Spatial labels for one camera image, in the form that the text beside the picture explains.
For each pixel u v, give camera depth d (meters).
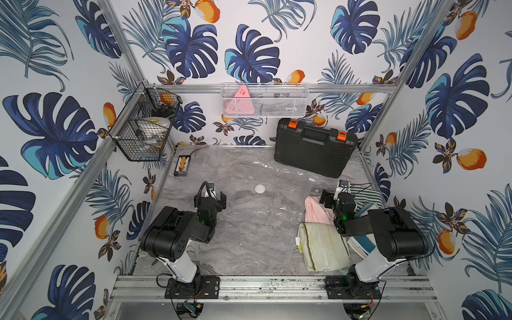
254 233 0.88
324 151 0.93
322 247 0.82
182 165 1.10
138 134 0.85
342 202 0.73
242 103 0.89
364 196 0.96
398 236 0.47
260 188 1.03
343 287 0.69
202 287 0.73
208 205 0.75
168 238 0.47
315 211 0.92
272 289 0.75
